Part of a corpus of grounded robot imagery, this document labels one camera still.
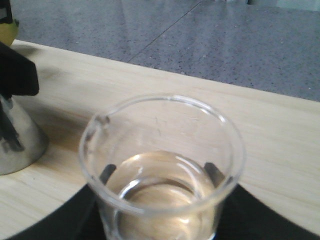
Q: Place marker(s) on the yellow lemon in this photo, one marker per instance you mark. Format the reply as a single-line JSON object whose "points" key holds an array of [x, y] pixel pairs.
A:
{"points": [[9, 32]]}

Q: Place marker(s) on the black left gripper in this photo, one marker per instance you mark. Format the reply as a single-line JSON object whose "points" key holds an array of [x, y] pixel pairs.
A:
{"points": [[18, 75]]}

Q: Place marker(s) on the wooden cutting board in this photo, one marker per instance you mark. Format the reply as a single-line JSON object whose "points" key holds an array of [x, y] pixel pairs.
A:
{"points": [[281, 133]]}

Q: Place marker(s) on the small glass beaker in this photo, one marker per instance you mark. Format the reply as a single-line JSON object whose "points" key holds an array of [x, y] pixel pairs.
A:
{"points": [[161, 166]]}

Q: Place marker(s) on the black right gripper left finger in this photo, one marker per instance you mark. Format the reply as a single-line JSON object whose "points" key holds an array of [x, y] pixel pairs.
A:
{"points": [[77, 219]]}

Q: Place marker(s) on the steel double jigger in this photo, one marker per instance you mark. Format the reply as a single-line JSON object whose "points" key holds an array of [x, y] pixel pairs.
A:
{"points": [[22, 141]]}

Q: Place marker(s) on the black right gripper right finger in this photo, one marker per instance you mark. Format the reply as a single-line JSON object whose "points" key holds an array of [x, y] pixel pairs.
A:
{"points": [[244, 217]]}

